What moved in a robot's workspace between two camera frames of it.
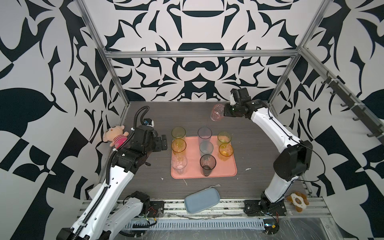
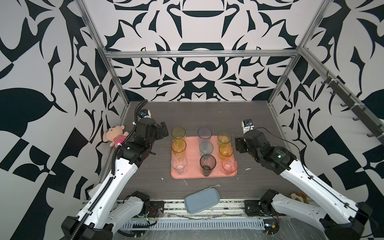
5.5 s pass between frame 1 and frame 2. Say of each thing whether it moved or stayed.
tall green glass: stayed
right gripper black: moved
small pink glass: moved
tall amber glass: stayed
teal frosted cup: stayed
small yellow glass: stayed
